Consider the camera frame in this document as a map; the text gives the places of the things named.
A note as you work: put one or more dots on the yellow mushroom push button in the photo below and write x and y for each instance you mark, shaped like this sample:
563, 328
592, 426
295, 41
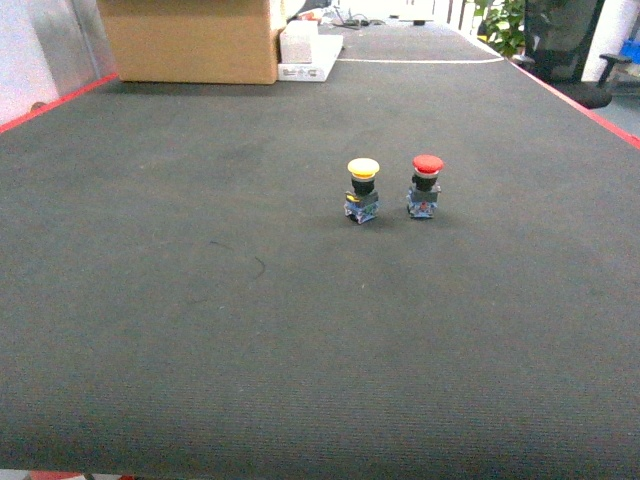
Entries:
362, 203

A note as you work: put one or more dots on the small white box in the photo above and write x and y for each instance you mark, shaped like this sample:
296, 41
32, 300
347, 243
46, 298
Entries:
298, 42

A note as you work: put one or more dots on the large cardboard box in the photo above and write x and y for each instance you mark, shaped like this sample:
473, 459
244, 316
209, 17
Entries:
213, 42

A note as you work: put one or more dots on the black office chair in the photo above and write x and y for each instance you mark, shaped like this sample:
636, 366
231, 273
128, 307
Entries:
558, 37

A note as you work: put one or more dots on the green potted plant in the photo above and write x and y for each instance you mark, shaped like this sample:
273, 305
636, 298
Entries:
501, 25

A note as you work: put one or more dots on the red mushroom push button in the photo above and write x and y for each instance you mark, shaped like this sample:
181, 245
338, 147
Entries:
422, 198

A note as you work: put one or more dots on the flat white box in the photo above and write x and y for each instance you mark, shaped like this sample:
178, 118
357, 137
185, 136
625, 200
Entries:
330, 48

